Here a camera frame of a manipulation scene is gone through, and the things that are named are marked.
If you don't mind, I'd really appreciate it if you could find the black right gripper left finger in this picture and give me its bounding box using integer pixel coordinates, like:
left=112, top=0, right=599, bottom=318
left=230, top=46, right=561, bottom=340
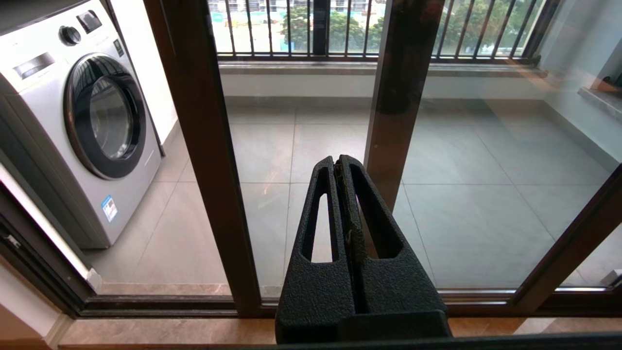
left=276, top=156, right=356, bottom=344

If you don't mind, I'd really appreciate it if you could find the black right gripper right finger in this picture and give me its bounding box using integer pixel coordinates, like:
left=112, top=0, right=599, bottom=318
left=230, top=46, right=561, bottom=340
left=336, top=154, right=447, bottom=313

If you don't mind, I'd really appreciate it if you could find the brown-framed sliding glass door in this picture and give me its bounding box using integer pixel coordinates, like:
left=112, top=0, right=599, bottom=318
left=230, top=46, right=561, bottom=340
left=142, top=0, right=622, bottom=319

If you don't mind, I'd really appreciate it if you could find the brown-framed fixed glass door panel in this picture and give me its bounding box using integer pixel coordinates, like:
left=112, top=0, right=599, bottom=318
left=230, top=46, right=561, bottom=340
left=362, top=0, right=622, bottom=292

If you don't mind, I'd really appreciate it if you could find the grey stone window sill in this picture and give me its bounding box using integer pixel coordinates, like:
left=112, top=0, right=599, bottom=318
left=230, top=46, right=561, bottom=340
left=218, top=59, right=547, bottom=77

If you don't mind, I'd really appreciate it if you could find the black balcony railing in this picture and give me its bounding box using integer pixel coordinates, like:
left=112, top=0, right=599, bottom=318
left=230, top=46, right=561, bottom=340
left=208, top=0, right=554, bottom=61

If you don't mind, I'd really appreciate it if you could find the side window with railing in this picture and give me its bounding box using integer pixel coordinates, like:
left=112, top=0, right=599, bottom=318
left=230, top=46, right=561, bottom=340
left=577, top=58, right=622, bottom=122

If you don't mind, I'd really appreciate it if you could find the white front-load washing machine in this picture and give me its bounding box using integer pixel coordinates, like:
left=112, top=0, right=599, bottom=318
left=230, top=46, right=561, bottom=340
left=0, top=0, right=162, bottom=249

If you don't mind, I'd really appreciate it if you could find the dark window frame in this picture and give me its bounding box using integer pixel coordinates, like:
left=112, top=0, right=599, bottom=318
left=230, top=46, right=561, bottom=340
left=208, top=0, right=557, bottom=61

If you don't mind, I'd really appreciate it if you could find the dark outer door frame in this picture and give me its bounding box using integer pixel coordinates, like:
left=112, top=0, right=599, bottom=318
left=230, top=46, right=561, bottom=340
left=0, top=165, right=100, bottom=319

